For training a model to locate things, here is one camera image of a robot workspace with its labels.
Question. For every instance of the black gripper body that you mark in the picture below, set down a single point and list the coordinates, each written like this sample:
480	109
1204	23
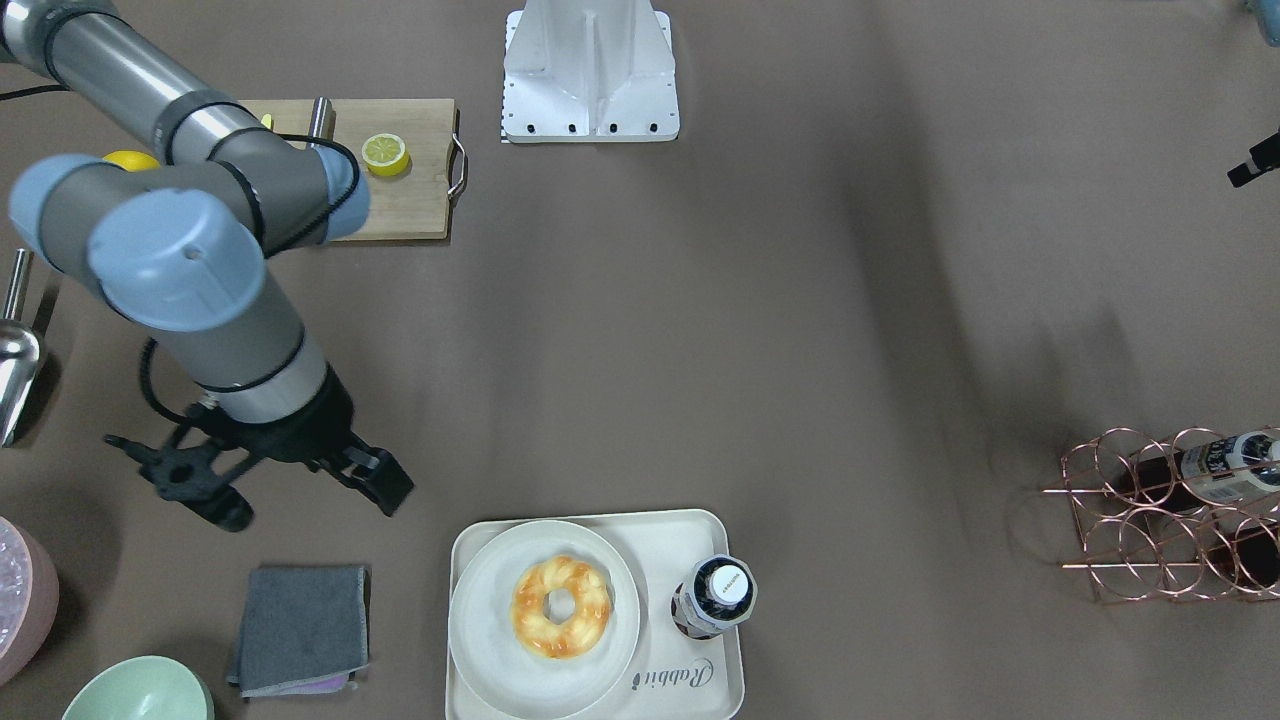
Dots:
312	425

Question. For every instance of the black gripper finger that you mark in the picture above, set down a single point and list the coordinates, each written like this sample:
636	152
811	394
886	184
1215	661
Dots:
369	470

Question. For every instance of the cream round plate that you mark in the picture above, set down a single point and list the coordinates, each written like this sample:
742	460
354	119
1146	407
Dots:
496	667

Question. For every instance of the glazed donut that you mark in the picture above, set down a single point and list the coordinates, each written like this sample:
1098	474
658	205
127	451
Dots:
570	638

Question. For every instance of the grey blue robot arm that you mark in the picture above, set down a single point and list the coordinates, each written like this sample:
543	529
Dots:
182	250

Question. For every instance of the cream rectangular tray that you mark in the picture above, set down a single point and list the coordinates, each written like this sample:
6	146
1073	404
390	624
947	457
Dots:
670	676

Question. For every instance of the grey folded cloth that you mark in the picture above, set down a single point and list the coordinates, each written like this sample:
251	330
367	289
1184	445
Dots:
303	630

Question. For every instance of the half lemon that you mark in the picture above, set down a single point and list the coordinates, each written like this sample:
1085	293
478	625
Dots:
385	155

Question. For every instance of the metal scoop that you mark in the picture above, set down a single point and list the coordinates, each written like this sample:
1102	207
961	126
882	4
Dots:
22	349

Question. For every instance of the green bowl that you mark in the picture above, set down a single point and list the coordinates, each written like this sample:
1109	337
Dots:
146	687

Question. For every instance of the pink bowl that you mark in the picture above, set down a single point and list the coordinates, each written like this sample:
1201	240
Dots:
30	591

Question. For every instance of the steel cylinder black tip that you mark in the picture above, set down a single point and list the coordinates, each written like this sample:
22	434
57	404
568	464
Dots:
321	123

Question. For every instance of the dark bottle white cap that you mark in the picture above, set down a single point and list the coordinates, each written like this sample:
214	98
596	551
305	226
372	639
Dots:
717	595

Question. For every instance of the wine bottle in rack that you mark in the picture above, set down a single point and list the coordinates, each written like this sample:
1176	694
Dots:
1228	471

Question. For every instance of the black object edge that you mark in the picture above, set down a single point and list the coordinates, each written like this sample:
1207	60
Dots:
1262	158

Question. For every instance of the teal object top corner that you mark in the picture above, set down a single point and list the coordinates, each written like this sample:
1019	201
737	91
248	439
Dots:
1266	14

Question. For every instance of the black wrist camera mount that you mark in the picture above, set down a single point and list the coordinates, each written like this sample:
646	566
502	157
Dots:
188	475

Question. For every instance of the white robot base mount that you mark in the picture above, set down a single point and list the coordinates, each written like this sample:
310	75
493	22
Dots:
589	72

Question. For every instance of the copper wire wine rack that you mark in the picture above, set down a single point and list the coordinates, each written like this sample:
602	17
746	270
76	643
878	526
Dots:
1132	551

